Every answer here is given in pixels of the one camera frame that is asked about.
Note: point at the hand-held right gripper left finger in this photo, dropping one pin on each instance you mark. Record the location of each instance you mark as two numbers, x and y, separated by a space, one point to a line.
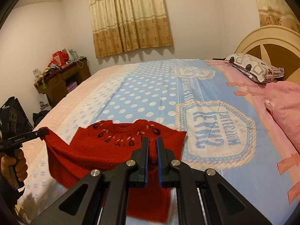
145 161

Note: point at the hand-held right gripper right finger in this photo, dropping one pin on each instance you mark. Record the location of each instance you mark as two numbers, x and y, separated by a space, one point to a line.
159 161

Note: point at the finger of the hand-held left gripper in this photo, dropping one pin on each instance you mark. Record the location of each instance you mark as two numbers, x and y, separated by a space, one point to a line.
37 133

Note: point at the red embroidered knit sweater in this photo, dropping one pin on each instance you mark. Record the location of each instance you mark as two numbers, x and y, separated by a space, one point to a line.
82 152

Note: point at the person's left forearm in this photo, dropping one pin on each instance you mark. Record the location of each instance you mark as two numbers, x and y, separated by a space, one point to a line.
7 196

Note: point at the person's left hand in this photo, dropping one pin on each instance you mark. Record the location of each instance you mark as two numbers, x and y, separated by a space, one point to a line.
20 166

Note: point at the black bag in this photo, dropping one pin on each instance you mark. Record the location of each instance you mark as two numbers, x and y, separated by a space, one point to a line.
41 119

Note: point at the black folding chair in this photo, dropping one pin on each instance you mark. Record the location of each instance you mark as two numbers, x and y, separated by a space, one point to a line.
14 114

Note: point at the white printed paper bag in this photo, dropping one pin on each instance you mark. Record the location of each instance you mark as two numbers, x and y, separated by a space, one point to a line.
44 105

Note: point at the dark wooden desk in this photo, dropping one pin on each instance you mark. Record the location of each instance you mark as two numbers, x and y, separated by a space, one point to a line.
58 84

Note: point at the pink storage boxes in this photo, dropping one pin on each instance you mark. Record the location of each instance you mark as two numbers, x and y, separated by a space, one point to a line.
71 86

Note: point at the colourful striped cloth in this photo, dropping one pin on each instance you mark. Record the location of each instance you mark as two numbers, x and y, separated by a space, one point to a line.
48 72

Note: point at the blue polka dot bed sheet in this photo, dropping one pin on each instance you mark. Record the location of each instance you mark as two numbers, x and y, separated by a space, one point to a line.
140 86

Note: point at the red gift bag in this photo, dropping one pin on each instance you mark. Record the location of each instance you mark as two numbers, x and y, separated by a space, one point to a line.
59 58

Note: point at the light blue box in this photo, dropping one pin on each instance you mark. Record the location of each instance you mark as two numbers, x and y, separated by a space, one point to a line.
72 55

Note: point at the patterned white pillow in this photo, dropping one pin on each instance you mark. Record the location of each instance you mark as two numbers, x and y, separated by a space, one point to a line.
250 65

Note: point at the pink folded quilt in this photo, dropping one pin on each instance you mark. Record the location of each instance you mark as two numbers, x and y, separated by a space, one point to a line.
288 107

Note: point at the wide beige floral curtain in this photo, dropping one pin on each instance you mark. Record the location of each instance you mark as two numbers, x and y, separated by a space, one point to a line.
129 16

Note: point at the cream wooden bed headboard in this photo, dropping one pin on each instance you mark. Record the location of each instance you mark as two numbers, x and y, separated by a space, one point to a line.
264 34

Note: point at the narrow beige floral curtain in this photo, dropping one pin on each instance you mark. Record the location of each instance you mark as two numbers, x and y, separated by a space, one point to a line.
269 4

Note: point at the white wall plate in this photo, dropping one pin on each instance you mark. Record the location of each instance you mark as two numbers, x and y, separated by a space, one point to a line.
36 73

